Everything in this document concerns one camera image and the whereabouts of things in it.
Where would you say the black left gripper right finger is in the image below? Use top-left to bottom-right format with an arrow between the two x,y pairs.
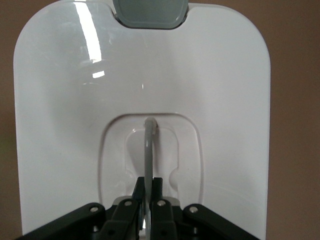
149,176 -> 273,240

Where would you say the grey lid handle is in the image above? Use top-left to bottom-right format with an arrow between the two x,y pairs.
142,116 -> 159,240

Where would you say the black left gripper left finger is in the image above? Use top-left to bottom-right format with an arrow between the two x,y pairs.
14,176 -> 151,240

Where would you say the grey box latch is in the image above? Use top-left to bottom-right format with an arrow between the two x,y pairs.
111,0 -> 189,30

